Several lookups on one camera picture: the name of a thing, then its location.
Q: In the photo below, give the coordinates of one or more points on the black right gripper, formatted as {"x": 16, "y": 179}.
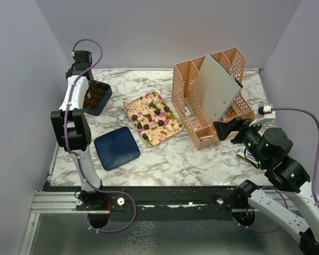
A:
{"x": 223, "y": 128}

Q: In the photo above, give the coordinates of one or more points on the brown rectangular chocolate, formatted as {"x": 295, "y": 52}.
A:
{"x": 152, "y": 105}

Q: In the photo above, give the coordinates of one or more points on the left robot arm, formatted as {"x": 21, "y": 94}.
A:
{"x": 73, "y": 133}

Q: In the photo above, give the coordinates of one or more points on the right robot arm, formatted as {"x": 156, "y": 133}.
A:
{"x": 287, "y": 175}

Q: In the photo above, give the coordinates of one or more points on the blue chocolate box with insert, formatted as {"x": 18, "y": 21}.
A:
{"x": 100, "y": 94}

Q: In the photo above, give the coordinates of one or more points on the white rectangular chocolate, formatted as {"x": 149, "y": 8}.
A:
{"x": 170, "y": 128}

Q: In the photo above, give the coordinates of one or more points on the dark heart chocolate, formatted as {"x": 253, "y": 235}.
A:
{"x": 161, "y": 122}
{"x": 157, "y": 111}

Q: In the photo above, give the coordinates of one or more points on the glue stick with yellow cap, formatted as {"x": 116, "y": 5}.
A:
{"x": 206, "y": 137}

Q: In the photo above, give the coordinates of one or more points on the stapler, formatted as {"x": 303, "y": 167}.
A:
{"x": 245, "y": 155}

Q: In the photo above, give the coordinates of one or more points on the grey board in organizer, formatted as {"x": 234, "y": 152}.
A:
{"x": 217, "y": 88}

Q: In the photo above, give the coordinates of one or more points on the peach plastic desk organizer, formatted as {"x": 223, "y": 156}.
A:
{"x": 185, "y": 95}

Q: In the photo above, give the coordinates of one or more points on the floral serving tray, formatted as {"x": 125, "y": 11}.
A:
{"x": 153, "y": 118}

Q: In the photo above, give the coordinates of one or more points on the blue box lid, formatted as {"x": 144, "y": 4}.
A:
{"x": 116, "y": 148}

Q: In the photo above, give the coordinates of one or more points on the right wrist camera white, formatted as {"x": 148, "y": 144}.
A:
{"x": 267, "y": 113}

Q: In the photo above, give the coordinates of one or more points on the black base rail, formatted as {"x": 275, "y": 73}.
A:
{"x": 162, "y": 203}

